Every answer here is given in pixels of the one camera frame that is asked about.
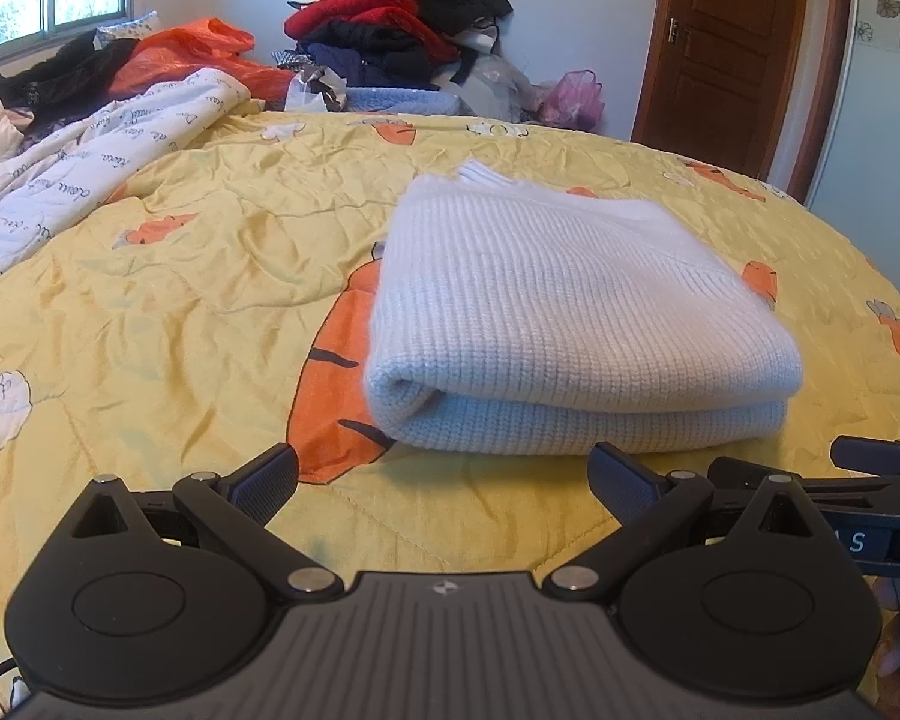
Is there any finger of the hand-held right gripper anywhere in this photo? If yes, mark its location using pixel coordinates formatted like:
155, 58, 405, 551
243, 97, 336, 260
830, 435, 900, 475
709, 456, 900, 515

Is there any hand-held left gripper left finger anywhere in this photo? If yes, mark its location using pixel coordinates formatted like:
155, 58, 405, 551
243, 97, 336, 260
71, 442, 344, 602

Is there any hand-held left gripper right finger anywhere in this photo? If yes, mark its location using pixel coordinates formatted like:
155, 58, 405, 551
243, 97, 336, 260
541, 442, 822, 601

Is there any white knit sweater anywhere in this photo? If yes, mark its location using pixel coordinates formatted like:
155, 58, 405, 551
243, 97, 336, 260
364, 161, 805, 457

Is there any yellow carrot print bedspread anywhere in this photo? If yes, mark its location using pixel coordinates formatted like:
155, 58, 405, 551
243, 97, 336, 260
0, 111, 900, 720

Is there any white printed quilt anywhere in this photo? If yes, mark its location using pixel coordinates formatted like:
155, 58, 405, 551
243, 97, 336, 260
0, 67, 263, 297

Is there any pink plastic bag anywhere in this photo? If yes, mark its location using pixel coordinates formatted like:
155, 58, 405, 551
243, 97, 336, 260
536, 69, 605, 130

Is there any white and black bag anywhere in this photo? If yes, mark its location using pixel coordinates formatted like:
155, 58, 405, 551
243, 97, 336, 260
285, 67, 350, 113

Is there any light blue knit blanket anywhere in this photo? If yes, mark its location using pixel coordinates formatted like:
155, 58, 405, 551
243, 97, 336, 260
345, 86, 462, 117

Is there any clear plastic bag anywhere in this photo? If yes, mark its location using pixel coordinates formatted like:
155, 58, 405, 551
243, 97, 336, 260
450, 52, 541, 121

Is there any brown wooden door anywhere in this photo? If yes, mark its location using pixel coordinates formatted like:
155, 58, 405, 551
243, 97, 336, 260
630, 0, 854, 203

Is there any navy garment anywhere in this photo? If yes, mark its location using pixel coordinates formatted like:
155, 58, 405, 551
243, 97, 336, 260
300, 22, 440, 89

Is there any orange plastic bag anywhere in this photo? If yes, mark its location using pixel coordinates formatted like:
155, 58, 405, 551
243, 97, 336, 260
109, 17, 293, 102

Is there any black garment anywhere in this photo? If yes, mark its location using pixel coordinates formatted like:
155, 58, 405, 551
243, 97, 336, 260
0, 30, 140, 128

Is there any patterned pillow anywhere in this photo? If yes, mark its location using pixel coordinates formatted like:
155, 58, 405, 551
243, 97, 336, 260
94, 11, 158, 46

